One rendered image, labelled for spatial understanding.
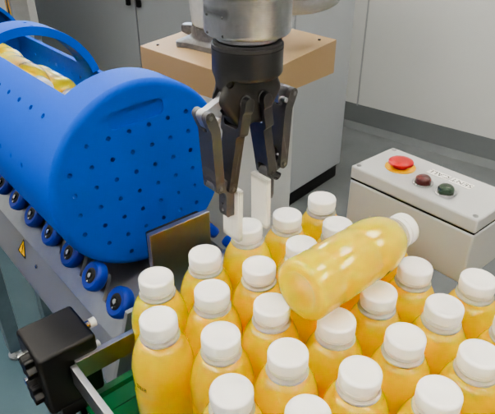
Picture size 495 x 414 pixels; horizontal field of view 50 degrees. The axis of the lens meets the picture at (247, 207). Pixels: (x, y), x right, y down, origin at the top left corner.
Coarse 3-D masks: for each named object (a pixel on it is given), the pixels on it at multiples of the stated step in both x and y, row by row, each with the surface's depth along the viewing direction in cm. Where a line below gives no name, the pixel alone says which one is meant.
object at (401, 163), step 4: (392, 156) 78; (396, 156) 78; (400, 156) 78; (404, 156) 78; (388, 160) 77; (392, 160) 77; (396, 160) 77; (400, 160) 77; (404, 160) 77; (408, 160) 77; (412, 160) 77; (392, 164) 76; (396, 164) 76; (400, 164) 76; (404, 164) 76; (408, 164) 76; (412, 164) 76; (396, 168) 77; (400, 168) 77; (404, 168) 77
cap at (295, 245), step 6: (288, 240) 65; (294, 240) 65; (300, 240) 65; (306, 240) 65; (312, 240) 65; (288, 246) 64; (294, 246) 64; (300, 246) 64; (306, 246) 64; (288, 252) 64; (294, 252) 63; (288, 258) 65
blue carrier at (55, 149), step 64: (0, 64) 85; (64, 64) 121; (0, 128) 79; (64, 128) 67; (128, 128) 71; (192, 128) 78; (64, 192) 69; (128, 192) 76; (192, 192) 84; (128, 256) 80
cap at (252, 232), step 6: (246, 222) 67; (252, 222) 67; (258, 222) 67; (246, 228) 66; (252, 228) 66; (258, 228) 65; (246, 234) 65; (252, 234) 65; (258, 234) 65; (234, 240) 66; (246, 240) 65; (252, 240) 65; (258, 240) 66
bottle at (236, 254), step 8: (232, 240) 67; (232, 248) 67; (240, 248) 66; (248, 248) 66; (256, 248) 66; (264, 248) 67; (224, 256) 68; (232, 256) 66; (240, 256) 66; (248, 256) 66; (224, 264) 68; (232, 264) 66; (240, 264) 66; (232, 272) 67; (240, 272) 66; (232, 280) 67
